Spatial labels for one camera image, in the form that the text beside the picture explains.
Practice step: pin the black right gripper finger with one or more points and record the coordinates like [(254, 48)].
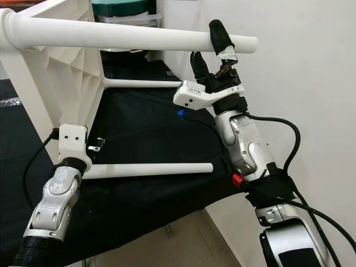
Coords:
[(221, 36), (196, 64)]

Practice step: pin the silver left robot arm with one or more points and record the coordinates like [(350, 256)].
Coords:
[(58, 200)]

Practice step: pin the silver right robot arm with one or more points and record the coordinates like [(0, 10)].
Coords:
[(242, 139)]

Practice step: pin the black tablecloth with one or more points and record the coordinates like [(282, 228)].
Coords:
[(144, 128)]

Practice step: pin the black metal wok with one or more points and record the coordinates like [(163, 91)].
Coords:
[(128, 52)]

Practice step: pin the white plastic table top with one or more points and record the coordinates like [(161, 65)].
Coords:
[(72, 78)]

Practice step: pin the green pot lid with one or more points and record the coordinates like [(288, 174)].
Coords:
[(122, 6)]

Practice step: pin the clear tape strip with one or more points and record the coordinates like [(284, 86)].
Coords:
[(10, 102)]

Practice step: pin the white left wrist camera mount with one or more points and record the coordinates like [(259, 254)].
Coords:
[(75, 136)]

